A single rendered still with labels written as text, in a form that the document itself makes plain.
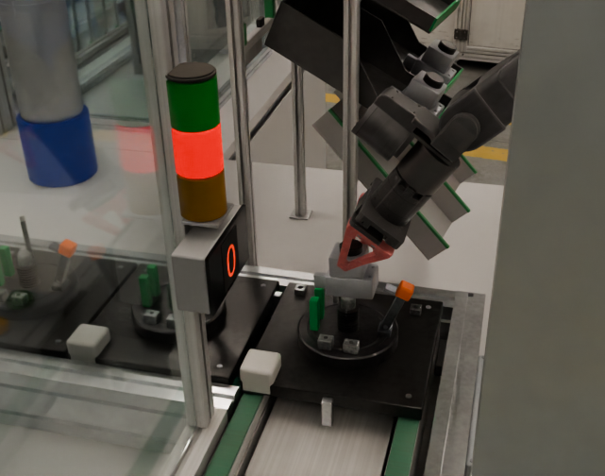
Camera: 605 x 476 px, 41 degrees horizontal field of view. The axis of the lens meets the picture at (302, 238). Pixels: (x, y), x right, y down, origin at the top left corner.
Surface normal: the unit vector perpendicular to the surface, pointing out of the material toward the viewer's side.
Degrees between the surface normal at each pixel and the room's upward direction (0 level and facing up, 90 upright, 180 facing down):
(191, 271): 90
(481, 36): 90
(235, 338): 0
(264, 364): 0
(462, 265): 0
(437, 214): 45
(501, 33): 90
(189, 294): 90
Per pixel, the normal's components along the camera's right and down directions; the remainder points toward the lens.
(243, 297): -0.02, -0.86
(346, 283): -0.26, 0.49
